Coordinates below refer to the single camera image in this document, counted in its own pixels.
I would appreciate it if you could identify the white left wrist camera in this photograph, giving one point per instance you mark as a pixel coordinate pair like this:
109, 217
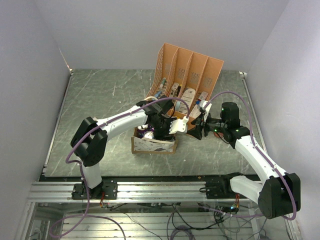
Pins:
179, 125

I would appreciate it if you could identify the aluminium mounting rail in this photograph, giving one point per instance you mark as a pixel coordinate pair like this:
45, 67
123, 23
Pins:
127, 192

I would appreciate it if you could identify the red Coca-Cola can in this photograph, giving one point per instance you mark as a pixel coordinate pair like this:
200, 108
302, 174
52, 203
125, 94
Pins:
217, 135

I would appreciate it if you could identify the pink small box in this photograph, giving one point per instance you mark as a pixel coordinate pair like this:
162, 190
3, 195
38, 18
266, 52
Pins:
203, 95

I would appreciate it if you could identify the purple Fanta can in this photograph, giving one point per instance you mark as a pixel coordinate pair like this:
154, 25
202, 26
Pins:
148, 135
143, 128

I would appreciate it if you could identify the peach plastic desk organizer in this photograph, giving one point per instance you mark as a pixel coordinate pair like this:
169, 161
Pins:
188, 68

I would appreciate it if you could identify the canvas bag with rope handles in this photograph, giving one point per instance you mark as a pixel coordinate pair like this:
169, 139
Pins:
139, 144

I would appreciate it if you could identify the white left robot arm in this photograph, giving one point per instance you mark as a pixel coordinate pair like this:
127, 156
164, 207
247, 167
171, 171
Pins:
90, 140

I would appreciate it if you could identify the white oval labelled pouch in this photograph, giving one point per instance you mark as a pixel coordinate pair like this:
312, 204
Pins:
188, 96

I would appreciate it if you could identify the white flat box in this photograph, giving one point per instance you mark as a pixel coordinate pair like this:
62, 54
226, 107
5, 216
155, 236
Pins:
195, 112

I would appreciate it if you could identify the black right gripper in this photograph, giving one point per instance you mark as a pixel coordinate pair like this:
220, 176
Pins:
196, 131

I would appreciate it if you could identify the black marker pen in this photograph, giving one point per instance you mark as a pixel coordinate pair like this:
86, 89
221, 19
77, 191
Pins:
174, 90

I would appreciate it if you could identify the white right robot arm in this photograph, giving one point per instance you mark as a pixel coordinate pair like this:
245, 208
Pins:
278, 193

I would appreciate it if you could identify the blue glue bottle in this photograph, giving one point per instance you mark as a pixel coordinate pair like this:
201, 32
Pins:
158, 94

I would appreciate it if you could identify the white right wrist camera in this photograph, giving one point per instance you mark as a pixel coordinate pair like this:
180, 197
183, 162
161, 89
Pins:
204, 107

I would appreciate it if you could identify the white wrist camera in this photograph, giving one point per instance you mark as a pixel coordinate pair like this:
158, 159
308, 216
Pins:
179, 125
204, 107

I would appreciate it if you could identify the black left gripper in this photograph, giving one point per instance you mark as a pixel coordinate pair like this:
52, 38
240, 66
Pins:
161, 136

